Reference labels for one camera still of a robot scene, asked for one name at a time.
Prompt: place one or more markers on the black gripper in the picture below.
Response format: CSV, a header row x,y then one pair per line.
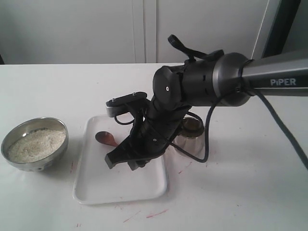
x,y
153,130

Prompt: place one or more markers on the brown wooden spoon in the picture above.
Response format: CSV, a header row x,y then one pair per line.
x,y
106,138

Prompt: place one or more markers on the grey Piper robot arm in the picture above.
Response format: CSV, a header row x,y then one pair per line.
x,y
227,80

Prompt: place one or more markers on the shiny metal cup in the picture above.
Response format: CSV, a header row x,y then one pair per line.
x,y
191,136

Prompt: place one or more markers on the white granular powder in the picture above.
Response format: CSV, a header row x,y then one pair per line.
x,y
36,146

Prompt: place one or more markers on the wide steel rice bowl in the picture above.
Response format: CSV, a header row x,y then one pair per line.
x,y
27,127

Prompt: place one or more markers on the white plastic tray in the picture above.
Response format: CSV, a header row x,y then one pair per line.
x,y
96,183

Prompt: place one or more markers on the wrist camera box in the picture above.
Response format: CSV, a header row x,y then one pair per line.
x,y
131,103

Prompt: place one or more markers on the dark door frame post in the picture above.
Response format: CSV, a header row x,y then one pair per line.
x,y
289,31

